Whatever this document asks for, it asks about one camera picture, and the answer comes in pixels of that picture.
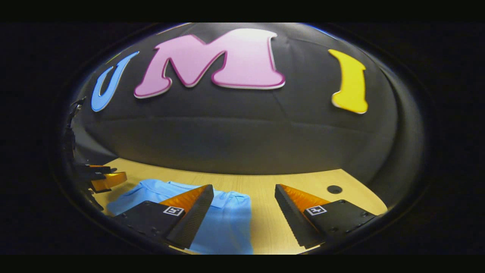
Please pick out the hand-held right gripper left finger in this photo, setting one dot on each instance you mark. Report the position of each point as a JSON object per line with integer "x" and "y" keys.
{"x": 197, "y": 220}

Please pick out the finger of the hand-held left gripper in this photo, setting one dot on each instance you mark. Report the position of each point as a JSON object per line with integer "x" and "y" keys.
{"x": 110, "y": 181}
{"x": 94, "y": 169}

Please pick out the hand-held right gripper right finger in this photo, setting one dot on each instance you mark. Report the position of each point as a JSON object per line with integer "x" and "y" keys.
{"x": 291, "y": 220}

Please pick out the light blue T-shirt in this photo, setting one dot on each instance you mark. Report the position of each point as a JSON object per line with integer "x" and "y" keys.
{"x": 227, "y": 223}

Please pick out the black backdrop cloth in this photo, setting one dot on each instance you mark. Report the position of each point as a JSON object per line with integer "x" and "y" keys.
{"x": 242, "y": 129}

